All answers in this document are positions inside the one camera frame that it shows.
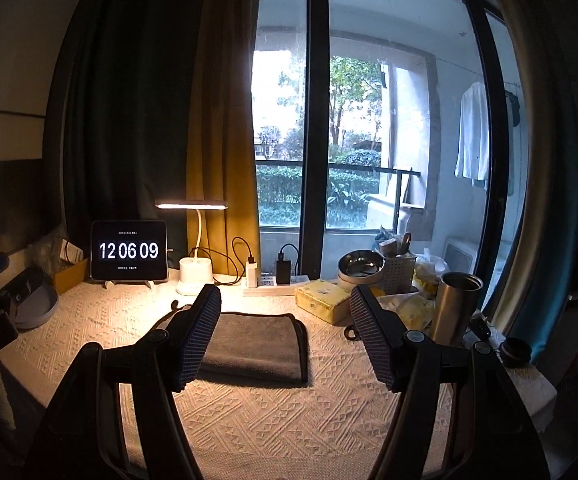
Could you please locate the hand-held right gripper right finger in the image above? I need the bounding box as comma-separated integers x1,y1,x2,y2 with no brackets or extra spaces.
350,284,550,480

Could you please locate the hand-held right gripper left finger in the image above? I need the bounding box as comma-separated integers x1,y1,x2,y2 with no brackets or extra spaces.
19,284,222,480

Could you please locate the grey towel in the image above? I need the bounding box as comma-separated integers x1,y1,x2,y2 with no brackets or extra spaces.
198,312,310,387

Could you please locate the grey round bowl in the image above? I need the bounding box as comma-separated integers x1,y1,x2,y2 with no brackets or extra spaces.
13,280,60,331

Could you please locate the brown cardboard box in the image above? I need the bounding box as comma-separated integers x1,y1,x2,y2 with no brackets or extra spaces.
53,257,90,295

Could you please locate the yellow plastic bag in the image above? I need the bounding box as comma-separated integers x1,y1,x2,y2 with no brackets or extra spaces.
381,255,445,333

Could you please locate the yellow tissue box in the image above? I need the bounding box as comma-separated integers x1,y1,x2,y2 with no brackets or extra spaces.
294,279,356,326

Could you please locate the white desk lamp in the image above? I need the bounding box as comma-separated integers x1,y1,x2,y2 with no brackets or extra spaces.
155,199,229,296

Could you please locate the white perforated utensil basket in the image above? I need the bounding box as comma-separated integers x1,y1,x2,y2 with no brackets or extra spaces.
375,251,418,295

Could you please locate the stainless steel bowl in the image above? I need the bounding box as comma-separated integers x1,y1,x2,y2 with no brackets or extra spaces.
337,249,386,290

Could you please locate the stainless steel tumbler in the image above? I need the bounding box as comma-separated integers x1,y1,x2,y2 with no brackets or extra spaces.
429,272,484,347

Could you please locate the white tablet stand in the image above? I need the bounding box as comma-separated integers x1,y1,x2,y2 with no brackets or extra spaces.
103,279,159,291

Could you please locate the white power strip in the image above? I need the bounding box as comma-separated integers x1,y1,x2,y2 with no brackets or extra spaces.
241,272,311,289

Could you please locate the black charger plug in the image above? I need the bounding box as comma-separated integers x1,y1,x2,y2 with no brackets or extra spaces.
274,243,300,286

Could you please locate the tablet with clock display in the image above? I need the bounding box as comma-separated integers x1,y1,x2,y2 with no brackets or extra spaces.
90,219,170,282

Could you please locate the white textured tablecloth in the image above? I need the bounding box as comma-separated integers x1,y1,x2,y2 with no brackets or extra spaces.
0,280,559,480

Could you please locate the white outdoor air conditioner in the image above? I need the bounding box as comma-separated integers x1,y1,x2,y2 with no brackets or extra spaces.
441,236,481,278

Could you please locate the black balcony railing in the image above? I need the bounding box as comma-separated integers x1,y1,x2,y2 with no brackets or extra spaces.
255,160,422,231

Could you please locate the teal curtain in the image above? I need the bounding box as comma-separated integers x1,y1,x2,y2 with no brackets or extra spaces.
506,85,578,366

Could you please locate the dark green curtain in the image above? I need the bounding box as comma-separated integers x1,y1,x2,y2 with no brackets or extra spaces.
61,0,210,271

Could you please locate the white hanging shirt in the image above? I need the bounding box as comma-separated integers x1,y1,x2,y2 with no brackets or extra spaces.
454,81,491,191

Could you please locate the mustard yellow curtain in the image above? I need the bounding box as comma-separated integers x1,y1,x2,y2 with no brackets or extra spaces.
185,0,262,283

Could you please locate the dark hanging garment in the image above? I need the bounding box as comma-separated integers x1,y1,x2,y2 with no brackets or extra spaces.
505,89,523,127

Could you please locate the black charging cable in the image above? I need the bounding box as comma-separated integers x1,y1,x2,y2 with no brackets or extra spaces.
189,236,255,286

